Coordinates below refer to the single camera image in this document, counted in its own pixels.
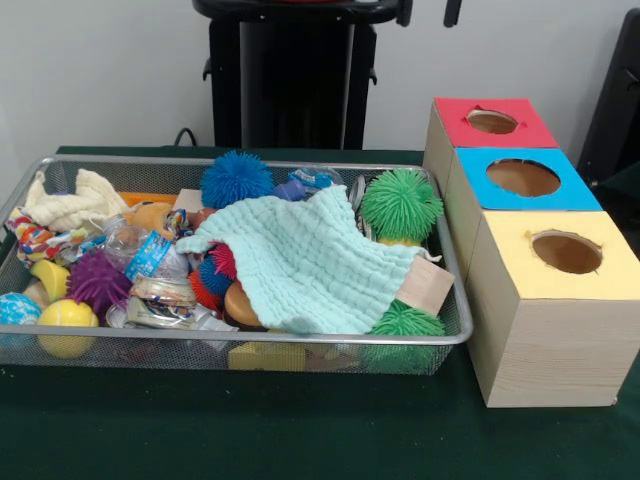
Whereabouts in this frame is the blue spiky toy with eyes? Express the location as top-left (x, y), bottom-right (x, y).
top-left (199, 149), bottom-right (276, 209)

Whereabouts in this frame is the white cloth with colourful spots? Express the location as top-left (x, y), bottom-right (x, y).
top-left (4, 207), bottom-right (106, 269)

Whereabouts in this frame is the wooden box with three holes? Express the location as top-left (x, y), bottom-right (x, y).
top-left (422, 96), bottom-right (640, 409)

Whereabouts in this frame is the green spiky rubber ball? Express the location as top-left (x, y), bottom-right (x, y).
top-left (359, 168), bottom-right (445, 240)
top-left (362, 298), bottom-right (447, 374)

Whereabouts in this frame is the purple spiky rubber ball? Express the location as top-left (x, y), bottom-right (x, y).
top-left (65, 248), bottom-right (134, 321)

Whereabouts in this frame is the shallow metal mesh bin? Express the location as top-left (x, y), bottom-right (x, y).
top-left (0, 154), bottom-right (474, 376)

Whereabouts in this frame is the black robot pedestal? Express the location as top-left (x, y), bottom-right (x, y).
top-left (192, 0), bottom-right (414, 151)

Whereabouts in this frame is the cream waffle cloth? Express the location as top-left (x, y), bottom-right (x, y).
top-left (22, 168), bottom-right (131, 234)

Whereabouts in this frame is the yellow foam ball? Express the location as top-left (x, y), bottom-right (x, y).
top-left (37, 298), bottom-right (100, 360)

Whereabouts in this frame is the light blue patterned ball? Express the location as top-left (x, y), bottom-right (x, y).
top-left (0, 292), bottom-right (43, 346)

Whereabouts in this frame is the dark green table cloth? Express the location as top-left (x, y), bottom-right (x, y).
top-left (0, 144), bottom-right (640, 480)

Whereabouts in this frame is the mint green waffle cloth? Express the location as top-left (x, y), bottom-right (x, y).
top-left (174, 184), bottom-right (426, 335)

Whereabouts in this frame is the plain wooden cube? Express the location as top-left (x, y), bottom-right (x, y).
top-left (394, 259), bottom-right (456, 319)

